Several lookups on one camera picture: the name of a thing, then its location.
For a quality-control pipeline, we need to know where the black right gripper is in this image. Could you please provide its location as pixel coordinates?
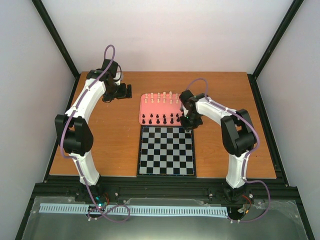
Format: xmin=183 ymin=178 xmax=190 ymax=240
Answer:
xmin=179 ymin=112 xmax=203 ymax=131

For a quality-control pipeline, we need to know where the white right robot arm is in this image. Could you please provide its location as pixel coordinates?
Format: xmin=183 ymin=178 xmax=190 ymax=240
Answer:
xmin=179 ymin=90 xmax=260 ymax=189

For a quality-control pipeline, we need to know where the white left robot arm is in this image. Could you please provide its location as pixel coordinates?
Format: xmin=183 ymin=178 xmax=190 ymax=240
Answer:
xmin=54 ymin=59 xmax=132 ymax=202

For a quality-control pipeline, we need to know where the pink plastic tray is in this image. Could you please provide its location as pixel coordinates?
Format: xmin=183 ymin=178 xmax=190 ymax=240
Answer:
xmin=138 ymin=92 xmax=183 ymax=127

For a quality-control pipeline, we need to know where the black white chessboard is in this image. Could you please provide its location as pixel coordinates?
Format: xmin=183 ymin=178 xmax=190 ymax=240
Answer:
xmin=137 ymin=125 xmax=197 ymax=177

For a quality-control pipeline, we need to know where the black left frame post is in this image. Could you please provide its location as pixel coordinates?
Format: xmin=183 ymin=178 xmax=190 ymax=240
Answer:
xmin=31 ymin=0 xmax=81 ymax=80

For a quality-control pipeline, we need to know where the black frame post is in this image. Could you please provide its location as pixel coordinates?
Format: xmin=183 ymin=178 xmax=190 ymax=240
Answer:
xmin=251 ymin=0 xmax=305 ymax=78
xmin=31 ymin=0 xmax=81 ymax=80

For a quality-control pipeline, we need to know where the black aluminium frame base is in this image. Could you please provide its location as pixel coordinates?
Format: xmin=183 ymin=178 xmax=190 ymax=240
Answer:
xmin=15 ymin=74 xmax=315 ymax=240

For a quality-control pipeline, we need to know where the light blue cable duct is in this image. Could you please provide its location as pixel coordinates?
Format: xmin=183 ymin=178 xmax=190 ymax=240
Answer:
xmin=38 ymin=203 xmax=228 ymax=218

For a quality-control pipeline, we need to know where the black right frame post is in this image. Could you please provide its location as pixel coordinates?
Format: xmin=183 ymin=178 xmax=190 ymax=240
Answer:
xmin=251 ymin=0 xmax=305 ymax=78

